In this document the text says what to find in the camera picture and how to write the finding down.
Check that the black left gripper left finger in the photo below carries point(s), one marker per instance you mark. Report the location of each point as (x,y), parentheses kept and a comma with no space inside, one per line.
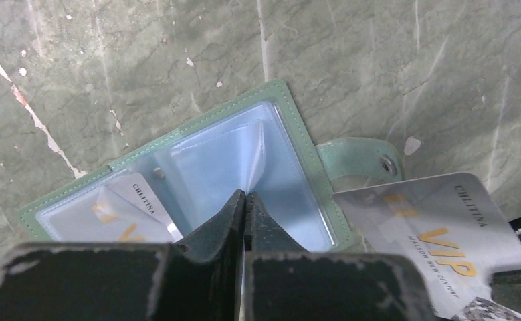
(196,278)

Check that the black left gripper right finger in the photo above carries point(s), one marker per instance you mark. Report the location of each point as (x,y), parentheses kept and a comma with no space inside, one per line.
(284,281)

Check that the silver VIP card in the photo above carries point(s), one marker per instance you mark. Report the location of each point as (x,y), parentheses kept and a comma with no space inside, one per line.
(451,230)
(122,208)

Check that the green leather card holder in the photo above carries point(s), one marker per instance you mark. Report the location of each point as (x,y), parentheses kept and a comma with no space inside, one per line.
(259,143)

